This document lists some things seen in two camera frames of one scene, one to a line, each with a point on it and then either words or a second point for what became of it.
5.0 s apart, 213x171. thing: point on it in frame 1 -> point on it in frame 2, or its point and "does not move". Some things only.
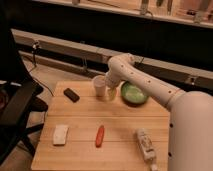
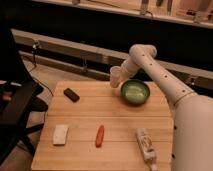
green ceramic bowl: x=133 y=95 does not move
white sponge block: x=60 y=134 does not move
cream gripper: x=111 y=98 -> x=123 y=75
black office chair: x=19 y=99 does not move
